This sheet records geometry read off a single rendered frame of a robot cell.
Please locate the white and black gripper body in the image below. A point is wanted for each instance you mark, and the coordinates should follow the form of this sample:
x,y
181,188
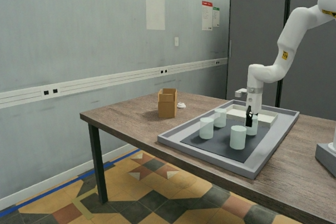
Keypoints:
x,y
254,100

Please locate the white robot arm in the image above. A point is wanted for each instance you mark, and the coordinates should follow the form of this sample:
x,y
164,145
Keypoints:
x,y
298,22

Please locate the brown cardboard box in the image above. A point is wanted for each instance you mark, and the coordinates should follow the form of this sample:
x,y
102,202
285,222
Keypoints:
x,y
167,102

